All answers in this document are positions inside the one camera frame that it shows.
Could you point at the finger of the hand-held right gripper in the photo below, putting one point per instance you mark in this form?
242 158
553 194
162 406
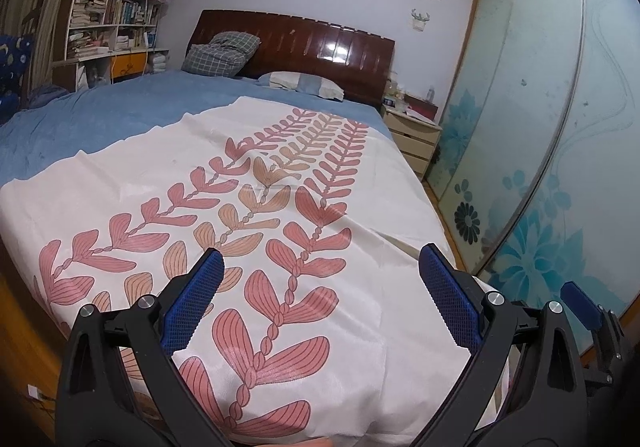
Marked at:
582 308

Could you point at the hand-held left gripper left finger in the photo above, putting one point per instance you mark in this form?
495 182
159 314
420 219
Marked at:
195 302

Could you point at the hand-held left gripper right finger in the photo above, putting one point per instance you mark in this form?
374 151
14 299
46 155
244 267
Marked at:
450 299

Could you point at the white leaf-print blanket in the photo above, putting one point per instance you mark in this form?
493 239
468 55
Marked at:
350 277

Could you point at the cream nightstand with drawers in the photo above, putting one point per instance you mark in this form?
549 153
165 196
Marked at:
410 142

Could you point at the glass sliding wardrobe doors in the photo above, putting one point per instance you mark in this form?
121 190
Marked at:
550 127

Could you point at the white power strip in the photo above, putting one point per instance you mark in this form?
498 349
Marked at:
34 392

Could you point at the red box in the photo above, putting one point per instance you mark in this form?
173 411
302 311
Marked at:
420 106

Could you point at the blue bed sheet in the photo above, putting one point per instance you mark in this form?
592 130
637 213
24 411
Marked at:
125 112

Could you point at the white blue striped pillow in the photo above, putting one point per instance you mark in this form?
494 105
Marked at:
300 84

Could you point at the grey plaid pillow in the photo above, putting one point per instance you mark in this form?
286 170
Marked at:
220 54

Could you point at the white bookshelf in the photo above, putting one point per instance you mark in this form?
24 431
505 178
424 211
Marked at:
120 29

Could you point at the dark wooden bed headboard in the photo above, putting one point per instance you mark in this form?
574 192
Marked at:
310 42

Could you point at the blue printed cloth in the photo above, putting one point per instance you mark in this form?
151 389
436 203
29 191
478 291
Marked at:
12 72

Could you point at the deer-shaped wall hook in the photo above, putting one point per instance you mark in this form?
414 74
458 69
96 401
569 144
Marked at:
420 19

